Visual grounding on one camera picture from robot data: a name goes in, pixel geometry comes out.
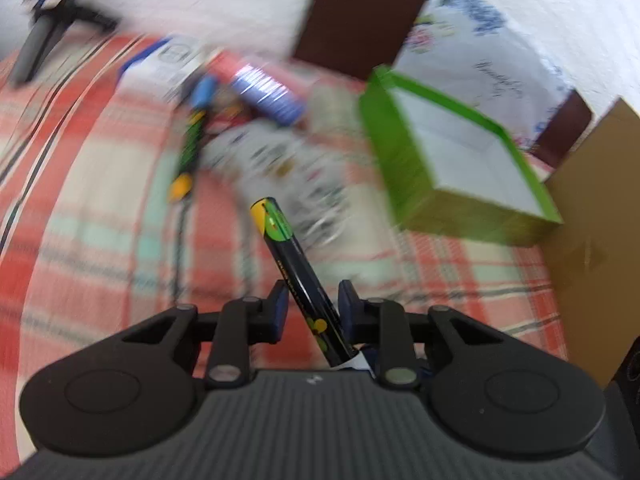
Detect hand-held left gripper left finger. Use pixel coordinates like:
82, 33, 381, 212
122, 280, 290, 388

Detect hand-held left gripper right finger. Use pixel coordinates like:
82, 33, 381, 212
339, 280, 506, 388

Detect black marker green yellow label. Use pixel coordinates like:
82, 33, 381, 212
250, 197, 362, 370

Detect green cardboard box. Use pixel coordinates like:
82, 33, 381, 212
358, 64, 565, 247

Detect blue white carton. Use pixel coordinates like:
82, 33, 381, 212
116, 35, 203, 103

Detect clear patterned plastic bag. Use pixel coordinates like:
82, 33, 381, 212
200, 122, 393, 251

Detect brown cardboard box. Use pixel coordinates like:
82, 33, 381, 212
540, 97, 640, 386

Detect black marker yellow cap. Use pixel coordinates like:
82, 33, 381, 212
168, 110, 207, 204

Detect red plaid blanket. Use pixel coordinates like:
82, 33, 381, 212
0, 30, 571, 466

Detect red blue can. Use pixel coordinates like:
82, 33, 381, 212
209, 50, 307, 127

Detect blue cap marker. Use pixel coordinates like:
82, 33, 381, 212
191, 74, 219, 112

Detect black tripod stand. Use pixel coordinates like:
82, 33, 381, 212
7, 0, 121, 88

